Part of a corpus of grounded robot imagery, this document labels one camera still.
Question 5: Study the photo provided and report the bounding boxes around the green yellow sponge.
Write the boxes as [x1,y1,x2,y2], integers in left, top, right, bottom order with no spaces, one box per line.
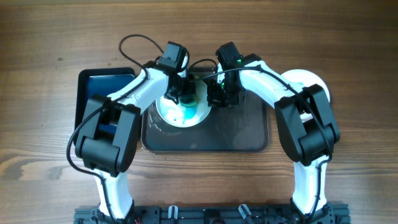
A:
[179,95,198,108]

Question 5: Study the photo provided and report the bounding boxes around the white plate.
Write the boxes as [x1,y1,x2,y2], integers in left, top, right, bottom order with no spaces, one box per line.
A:
[155,78,211,128]
[281,68,331,123]

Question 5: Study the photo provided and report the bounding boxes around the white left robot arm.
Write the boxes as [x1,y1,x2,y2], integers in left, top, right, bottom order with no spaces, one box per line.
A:
[67,67,195,223]

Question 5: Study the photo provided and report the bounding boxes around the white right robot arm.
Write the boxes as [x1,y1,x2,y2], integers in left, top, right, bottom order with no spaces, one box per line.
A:
[217,60,340,220]

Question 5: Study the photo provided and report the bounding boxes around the dark brown serving tray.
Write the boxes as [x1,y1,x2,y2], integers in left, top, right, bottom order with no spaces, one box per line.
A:
[141,66,269,153]

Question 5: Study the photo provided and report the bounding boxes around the black tub of blue water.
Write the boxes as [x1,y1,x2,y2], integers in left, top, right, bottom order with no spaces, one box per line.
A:
[75,67,141,147]

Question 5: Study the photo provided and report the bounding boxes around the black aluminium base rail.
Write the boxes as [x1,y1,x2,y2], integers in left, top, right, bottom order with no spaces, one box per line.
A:
[73,203,351,224]

